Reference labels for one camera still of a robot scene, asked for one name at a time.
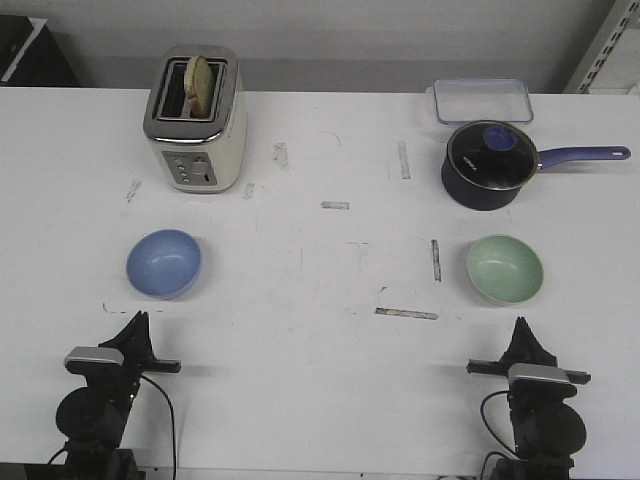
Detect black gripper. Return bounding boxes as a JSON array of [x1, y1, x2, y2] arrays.
[[85, 311, 181, 400], [466, 316, 591, 400]]

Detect blue bowl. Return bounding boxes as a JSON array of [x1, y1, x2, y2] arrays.
[[125, 229, 202, 299]]

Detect green bowl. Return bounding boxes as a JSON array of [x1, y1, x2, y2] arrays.
[[465, 235, 545, 305]]

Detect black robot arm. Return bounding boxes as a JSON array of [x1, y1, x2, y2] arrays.
[[466, 316, 591, 479], [55, 311, 181, 479]]

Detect dark blue saucepan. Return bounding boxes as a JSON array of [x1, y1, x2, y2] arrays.
[[441, 120, 631, 211]]

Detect white two-slot toaster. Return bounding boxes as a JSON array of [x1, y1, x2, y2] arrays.
[[143, 45, 248, 193]]

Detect glass pot lid blue knob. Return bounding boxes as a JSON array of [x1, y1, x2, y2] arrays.
[[447, 120, 538, 191]]

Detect clear plastic food container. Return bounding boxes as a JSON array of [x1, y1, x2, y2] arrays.
[[426, 78, 534, 125]]

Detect toast slice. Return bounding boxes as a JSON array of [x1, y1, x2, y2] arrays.
[[183, 56, 214, 118]]

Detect black box at back left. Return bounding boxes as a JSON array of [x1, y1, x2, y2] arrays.
[[1, 15, 81, 88]]

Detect white metal shelf upright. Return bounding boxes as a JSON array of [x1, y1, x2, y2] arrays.
[[563, 1, 639, 96]]

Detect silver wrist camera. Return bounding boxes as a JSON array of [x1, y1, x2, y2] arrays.
[[63, 346, 124, 377], [507, 363, 571, 385]]

